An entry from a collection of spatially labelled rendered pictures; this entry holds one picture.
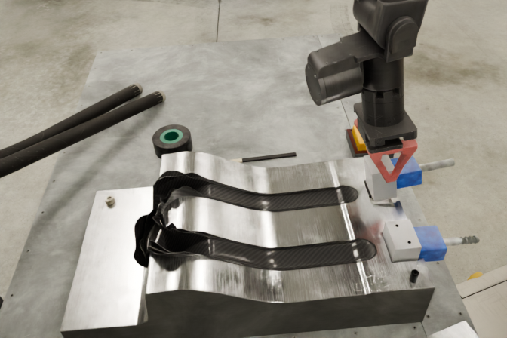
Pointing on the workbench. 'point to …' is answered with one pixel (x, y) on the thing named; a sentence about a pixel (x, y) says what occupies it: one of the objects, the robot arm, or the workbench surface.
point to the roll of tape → (172, 139)
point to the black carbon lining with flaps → (259, 259)
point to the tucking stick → (265, 158)
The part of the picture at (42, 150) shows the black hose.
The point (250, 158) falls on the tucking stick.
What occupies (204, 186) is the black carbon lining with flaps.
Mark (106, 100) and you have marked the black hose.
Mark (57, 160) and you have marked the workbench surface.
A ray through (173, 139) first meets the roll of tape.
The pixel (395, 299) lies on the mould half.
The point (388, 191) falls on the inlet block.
